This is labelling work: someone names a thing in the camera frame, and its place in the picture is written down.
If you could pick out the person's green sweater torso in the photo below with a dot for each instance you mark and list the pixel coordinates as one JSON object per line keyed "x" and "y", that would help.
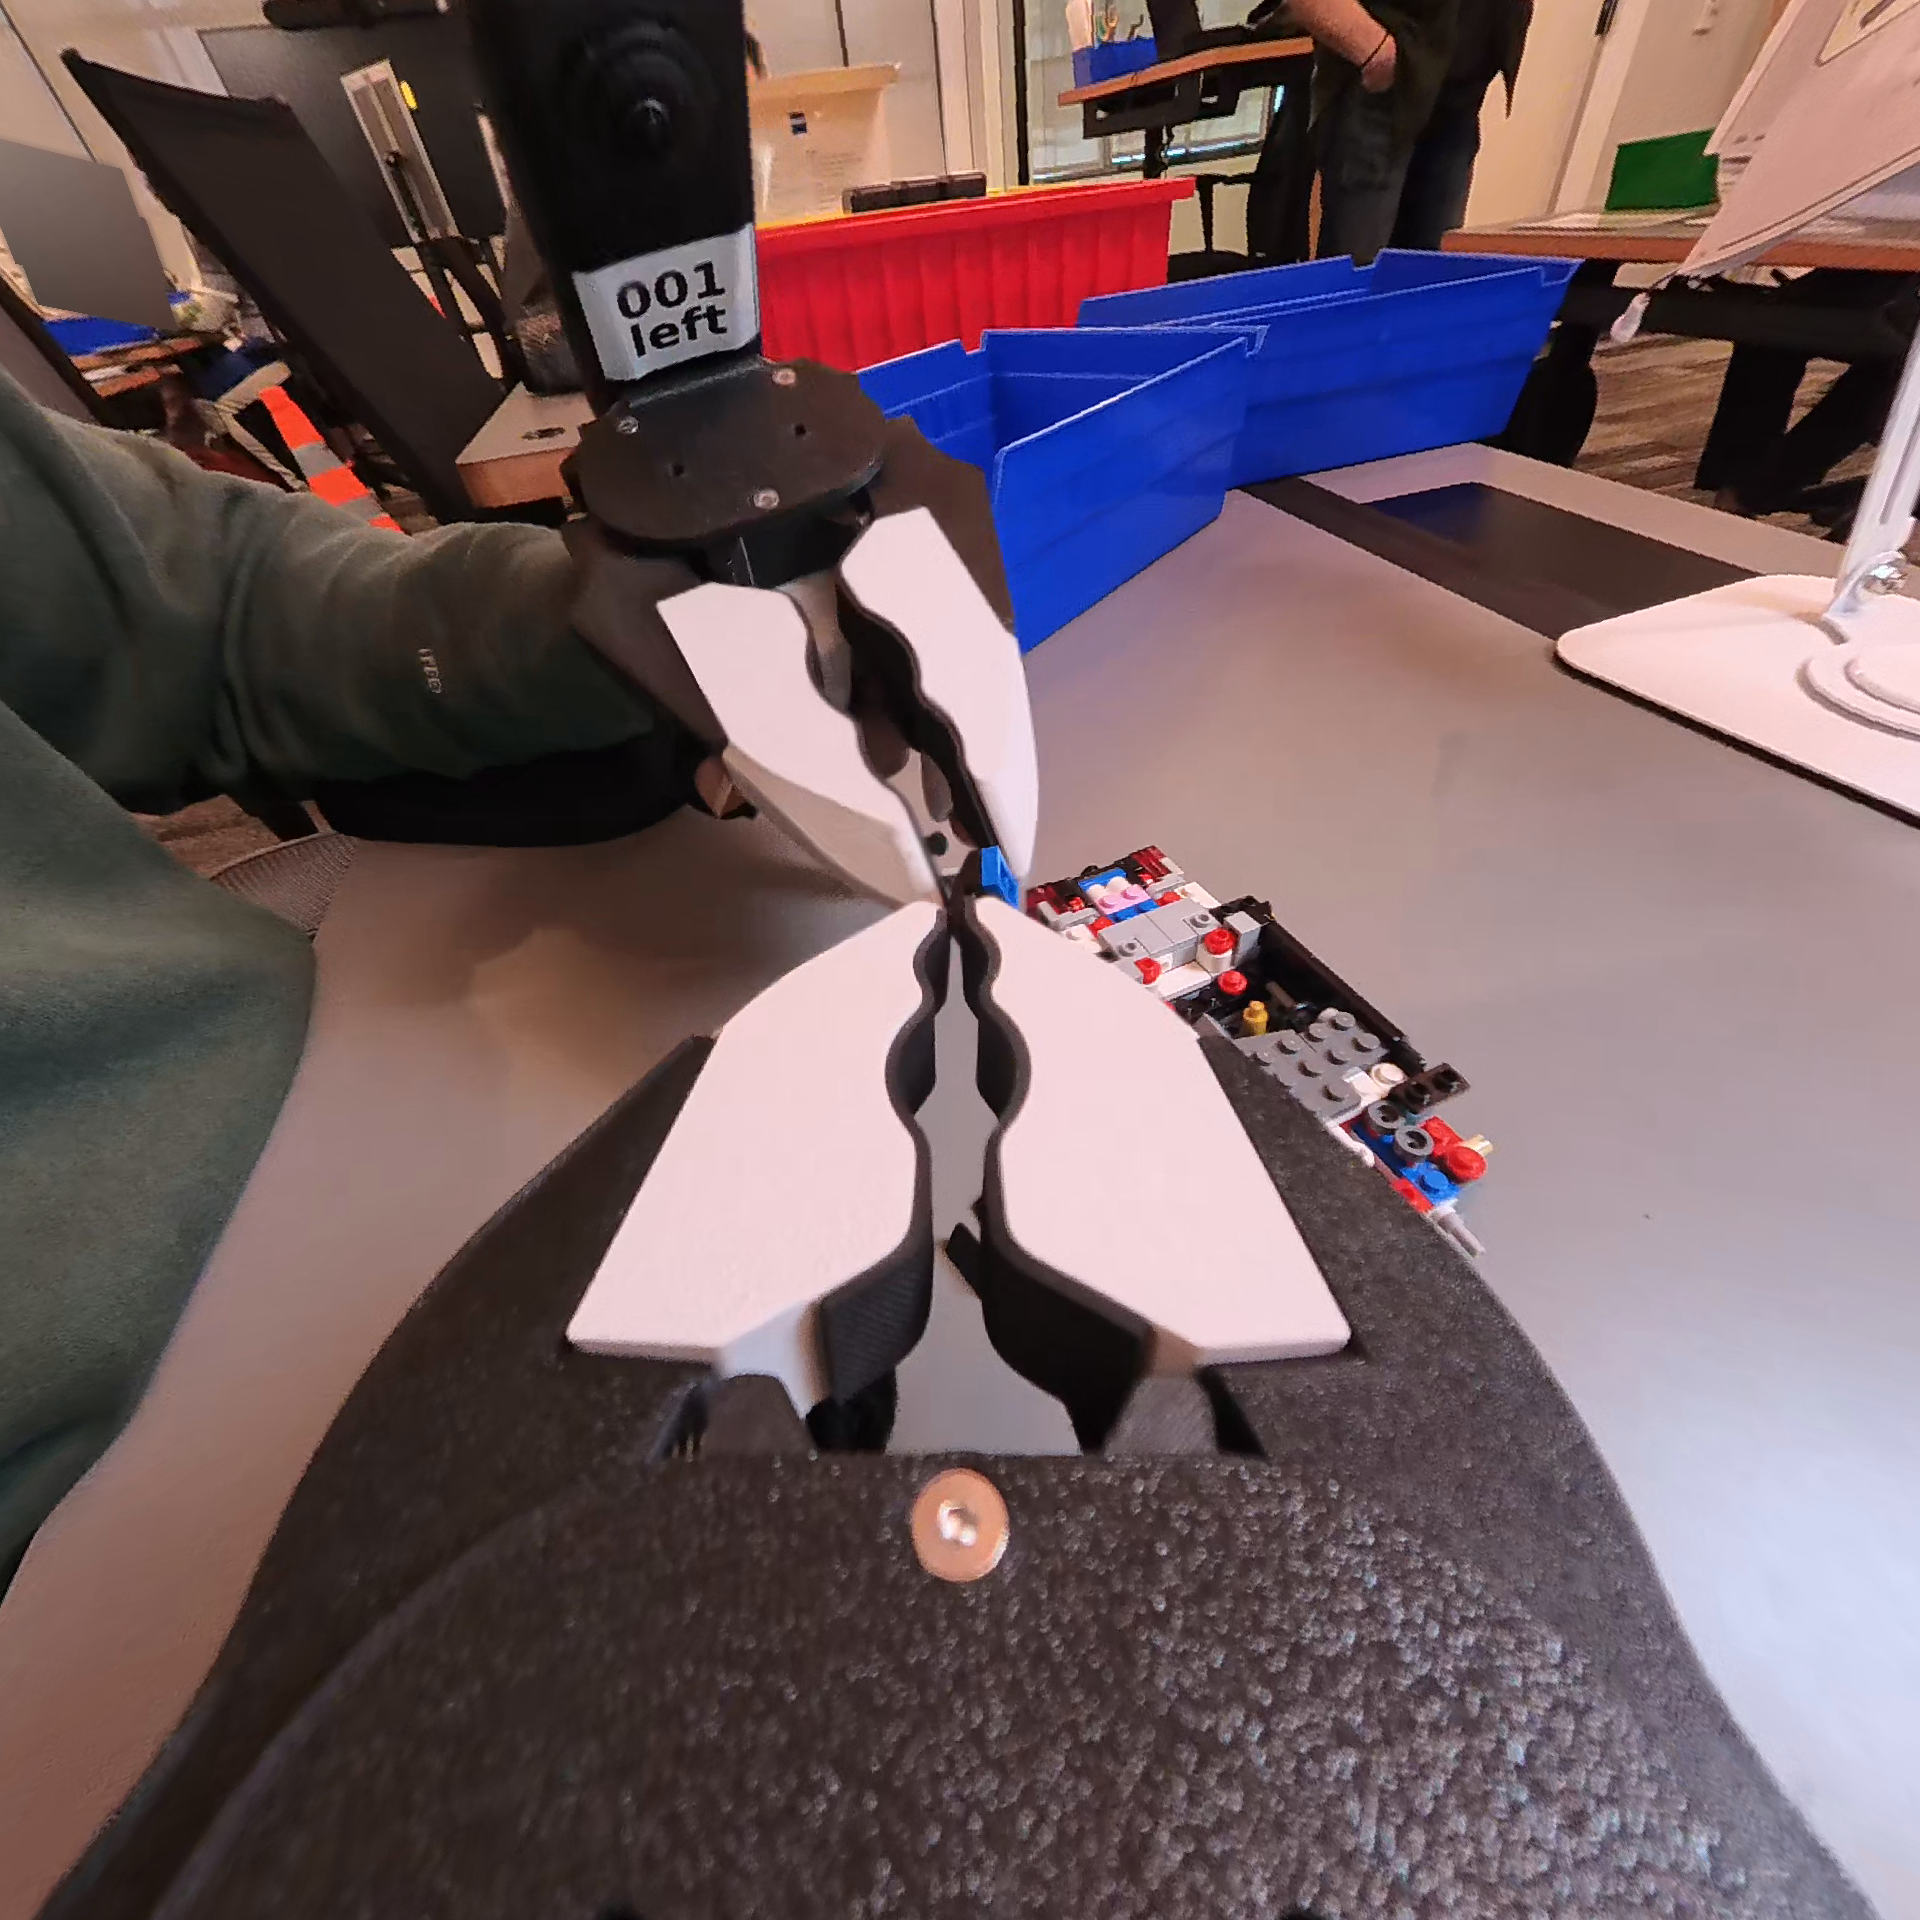
{"x": 118, "y": 1125}

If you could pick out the lego car model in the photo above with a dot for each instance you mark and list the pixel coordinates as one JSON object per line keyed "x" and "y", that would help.
{"x": 1276, "y": 1020}

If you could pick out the blue storage bin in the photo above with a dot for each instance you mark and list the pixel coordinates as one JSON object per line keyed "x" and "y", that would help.
{"x": 1113, "y": 61}

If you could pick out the orange white striped object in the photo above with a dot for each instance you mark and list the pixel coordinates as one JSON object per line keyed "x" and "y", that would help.
{"x": 299, "y": 435}

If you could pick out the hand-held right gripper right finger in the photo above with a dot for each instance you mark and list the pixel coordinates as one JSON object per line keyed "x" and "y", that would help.
{"x": 1154, "y": 1185}

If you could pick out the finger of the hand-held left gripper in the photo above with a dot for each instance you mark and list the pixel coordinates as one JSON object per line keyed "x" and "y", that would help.
{"x": 960, "y": 644}
{"x": 780, "y": 721}

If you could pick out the small blue lego plate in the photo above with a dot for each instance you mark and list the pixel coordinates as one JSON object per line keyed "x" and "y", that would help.
{"x": 992, "y": 877}

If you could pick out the grey computer monitor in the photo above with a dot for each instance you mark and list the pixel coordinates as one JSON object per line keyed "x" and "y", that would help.
{"x": 75, "y": 225}

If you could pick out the black lighting flag panel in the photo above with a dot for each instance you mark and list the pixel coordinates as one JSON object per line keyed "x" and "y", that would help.
{"x": 283, "y": 271}

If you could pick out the lego instruction booklet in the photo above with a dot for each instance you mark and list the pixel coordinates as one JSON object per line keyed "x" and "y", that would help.
{"x": 1798, "y": 135}

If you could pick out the blue plastic bin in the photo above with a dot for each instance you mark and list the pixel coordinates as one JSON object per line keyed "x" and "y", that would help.
{"x": 1108, "y": 464}
{"x": 1381, "y": 360}

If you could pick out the white book stand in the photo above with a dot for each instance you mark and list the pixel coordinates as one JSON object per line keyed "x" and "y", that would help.
{"x": 1710, "y": 675}

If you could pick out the wooden top background desk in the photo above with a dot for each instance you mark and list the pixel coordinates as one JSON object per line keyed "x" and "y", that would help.
{"x": 1185, "y": 75}
{"x": 1589, "y": 248}

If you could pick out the red plastic bin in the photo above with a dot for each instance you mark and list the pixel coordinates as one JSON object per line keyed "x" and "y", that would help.
{"x": 973, "y": 271}

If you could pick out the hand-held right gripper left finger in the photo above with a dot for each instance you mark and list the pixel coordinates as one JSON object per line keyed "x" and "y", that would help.
{"x": 764, "y": 1170}

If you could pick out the green plastic bin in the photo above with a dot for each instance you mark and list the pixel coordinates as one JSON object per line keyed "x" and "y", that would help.
{"x": 1658, "y": 172}

